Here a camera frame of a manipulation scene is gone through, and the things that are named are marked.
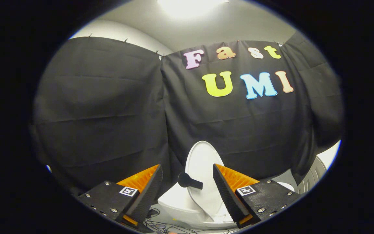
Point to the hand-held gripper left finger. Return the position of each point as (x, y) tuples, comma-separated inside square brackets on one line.
[(149, 195)]

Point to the black backdrop cloth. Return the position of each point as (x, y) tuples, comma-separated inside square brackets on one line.
[(109, 113)]

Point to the white ribbed plastic platform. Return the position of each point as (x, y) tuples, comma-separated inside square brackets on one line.
[(312, 177)]

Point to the white toilet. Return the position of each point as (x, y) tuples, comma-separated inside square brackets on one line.
[(177, 203)]

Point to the large ceiling light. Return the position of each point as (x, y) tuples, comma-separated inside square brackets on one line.
[(192, 6)]

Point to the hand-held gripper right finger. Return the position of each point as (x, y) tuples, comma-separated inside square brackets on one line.
[(227, 198)]

